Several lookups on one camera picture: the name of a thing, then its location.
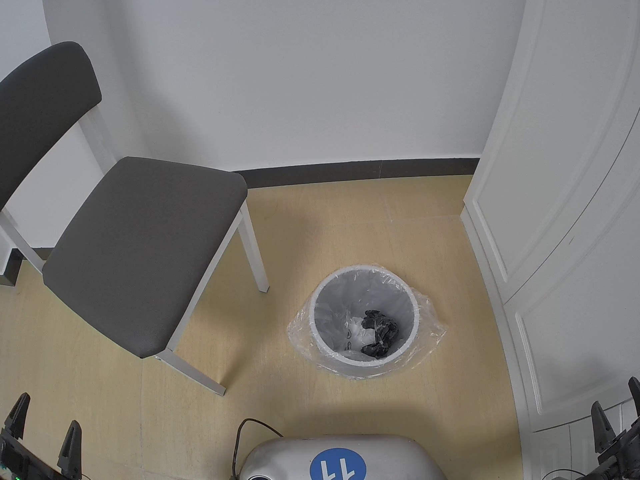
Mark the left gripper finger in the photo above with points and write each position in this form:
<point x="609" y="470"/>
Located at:
<point x="17" y="418"/>
<point x="71" y="450"/>

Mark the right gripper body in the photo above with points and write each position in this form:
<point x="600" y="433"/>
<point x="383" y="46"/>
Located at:
<point x="627" y="455"/>

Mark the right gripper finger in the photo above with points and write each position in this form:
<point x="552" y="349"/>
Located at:
<point x="604" y="433"/>
<point x="635" y="395"/>

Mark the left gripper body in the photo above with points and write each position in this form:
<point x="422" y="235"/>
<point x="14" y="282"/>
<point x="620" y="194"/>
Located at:
<point x="20" y="463"/>

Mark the black plastic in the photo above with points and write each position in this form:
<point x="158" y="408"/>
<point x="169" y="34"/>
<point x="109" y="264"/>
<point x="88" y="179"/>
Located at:
<point x="381" y="333"/>

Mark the clear plastic bag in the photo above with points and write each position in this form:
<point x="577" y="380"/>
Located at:
<point x="300" y="335"/>

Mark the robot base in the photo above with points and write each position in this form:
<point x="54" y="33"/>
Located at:
<point x="300" y="458"/>

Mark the white trash bin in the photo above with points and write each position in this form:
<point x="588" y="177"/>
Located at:
<point x="360" y="359"/>

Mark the dark grey chair white legs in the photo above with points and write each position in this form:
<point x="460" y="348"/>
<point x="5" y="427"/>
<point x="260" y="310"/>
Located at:
<point x="150" y="218"/>

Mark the white panelled door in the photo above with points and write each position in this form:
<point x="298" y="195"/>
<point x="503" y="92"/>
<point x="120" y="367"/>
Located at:
<point x="560" y="143"/>

